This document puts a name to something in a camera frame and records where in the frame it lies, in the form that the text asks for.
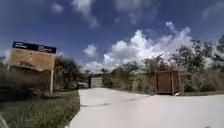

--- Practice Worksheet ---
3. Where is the row of green trees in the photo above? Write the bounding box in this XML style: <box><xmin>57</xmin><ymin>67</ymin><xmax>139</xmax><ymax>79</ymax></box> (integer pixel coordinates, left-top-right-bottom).
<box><xmin>100</xmin><ymin>34</ymin><xmax>224</xmax><ymax>94</ymax></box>

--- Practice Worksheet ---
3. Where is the large billboard sign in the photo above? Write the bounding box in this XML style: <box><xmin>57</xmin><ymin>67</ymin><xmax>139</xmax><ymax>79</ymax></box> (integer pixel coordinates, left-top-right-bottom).
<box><xmin>8</xmin><ymin>40</ymin><xmax>58</xmax><ymax>95</ymax></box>

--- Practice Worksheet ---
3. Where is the green grass verge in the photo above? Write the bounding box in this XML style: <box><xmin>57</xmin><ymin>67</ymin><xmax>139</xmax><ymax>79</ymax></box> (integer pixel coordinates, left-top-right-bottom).
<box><xmin>0</xmin><ymin>89</ymin><xmax>82</xmax><ymax>128</ymax></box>

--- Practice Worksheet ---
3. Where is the pale distant gate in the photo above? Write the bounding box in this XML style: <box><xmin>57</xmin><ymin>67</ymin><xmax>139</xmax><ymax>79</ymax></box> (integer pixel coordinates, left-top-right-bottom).
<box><xmin>89</xmin><ymin>77</ymin><xmax>103</xmax><ymax>89</ymax></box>

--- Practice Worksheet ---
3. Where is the bushy green tree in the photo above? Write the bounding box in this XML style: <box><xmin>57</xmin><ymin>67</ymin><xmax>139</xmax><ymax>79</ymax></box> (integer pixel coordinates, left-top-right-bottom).
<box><xmin>53</xmin><ymin>55</ymin><xmax>88</xmax><ymax>91</ymax></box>

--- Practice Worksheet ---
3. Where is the pale concrete road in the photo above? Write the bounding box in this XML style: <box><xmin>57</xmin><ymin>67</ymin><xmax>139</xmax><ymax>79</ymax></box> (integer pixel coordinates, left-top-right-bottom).
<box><xmin>65</xmin><ymin>87</ymin><xmax>224</xmax><ymax>128</ymax></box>

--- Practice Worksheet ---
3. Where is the rusty brown metal gate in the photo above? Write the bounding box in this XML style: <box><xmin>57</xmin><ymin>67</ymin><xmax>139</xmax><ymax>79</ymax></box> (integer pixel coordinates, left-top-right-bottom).
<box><xmin>154</xmin><ymin>69</ymin><xmax>180</xmax><ymax>96</ymax></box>

